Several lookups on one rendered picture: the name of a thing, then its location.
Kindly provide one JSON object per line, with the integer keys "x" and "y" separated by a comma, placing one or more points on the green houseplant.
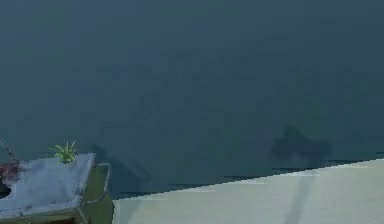
{"x": 65, "y": 154}

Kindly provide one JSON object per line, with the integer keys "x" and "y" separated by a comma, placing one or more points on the grey top green cabinet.
{"x": 50, "y": 186}

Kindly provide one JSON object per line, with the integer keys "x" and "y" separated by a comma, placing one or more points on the dark red round object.
{"x": 7, "y": 171}

